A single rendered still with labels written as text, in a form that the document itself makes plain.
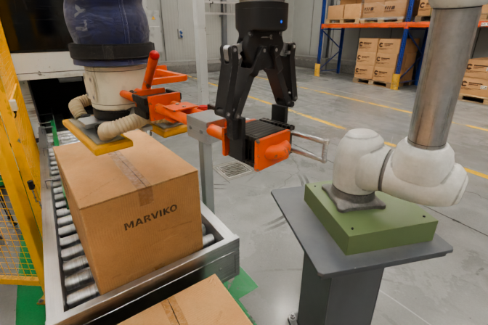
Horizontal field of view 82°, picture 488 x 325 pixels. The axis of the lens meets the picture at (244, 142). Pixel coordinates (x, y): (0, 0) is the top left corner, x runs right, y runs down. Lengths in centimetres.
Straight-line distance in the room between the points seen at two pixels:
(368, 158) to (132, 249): 86
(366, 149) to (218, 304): 74
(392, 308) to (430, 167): 117
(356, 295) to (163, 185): 89
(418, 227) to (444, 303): 105
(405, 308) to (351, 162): 117
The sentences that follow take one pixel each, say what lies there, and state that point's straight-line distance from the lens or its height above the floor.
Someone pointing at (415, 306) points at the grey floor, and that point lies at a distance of 206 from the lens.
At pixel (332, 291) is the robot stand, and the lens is 129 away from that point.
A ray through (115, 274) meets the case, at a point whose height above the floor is 66.
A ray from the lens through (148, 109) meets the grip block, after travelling 70.
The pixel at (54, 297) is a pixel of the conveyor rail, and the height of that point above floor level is 59.
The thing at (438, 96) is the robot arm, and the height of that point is 127.
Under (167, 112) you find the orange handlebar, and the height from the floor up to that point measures 127.
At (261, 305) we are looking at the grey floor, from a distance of 183.
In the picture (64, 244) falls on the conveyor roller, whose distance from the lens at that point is 158.
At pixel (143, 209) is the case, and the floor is 87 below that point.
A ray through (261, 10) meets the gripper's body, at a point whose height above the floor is 146.
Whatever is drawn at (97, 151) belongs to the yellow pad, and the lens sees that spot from 80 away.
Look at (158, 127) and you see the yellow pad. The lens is 91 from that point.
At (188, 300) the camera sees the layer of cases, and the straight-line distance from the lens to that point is 117.
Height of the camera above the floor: 144
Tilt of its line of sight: 22 degrees down
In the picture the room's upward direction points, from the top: straight up
